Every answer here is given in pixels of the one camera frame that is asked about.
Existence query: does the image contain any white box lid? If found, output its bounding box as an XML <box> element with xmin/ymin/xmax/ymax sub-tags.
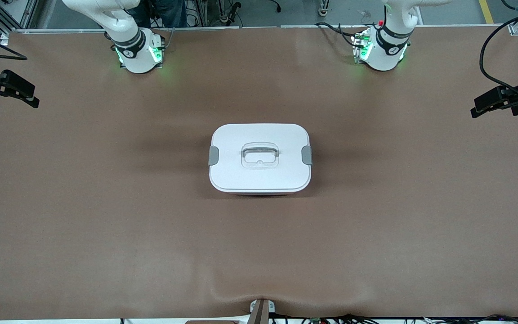
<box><xmin>209</xmin><ymin>123</ymin><xmax>313</xmax><ymax>194</ymax></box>

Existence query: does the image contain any black stand foot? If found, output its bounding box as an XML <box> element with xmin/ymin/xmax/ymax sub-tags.
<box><xmin>218</xmin><ymin>0</ymin><xmax>243</xmax><ymax>25</ymax></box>

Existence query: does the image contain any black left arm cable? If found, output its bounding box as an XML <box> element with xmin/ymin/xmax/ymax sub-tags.
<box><xmin>478</xmin><ymin>8</ymin><xmax>518</xmax><ymax>108</ymax></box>

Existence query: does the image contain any black arm base cable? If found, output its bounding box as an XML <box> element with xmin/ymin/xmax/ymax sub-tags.
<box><xmin>315</xmin><ymin>22</ymin><xmax>365</xmax><ymax>49</ymax></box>

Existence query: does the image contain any silver table edge rail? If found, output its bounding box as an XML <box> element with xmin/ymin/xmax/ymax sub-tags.
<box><xmin>9</xmin><ymin>25</ymin><xmax>511</xmax><ymax>33</ymax></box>

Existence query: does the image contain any camera mount post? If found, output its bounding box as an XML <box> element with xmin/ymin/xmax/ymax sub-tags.
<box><xmin>249</xmin><ymin>299</ymin><xmax>276</xmax><ymax>324</ymax></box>

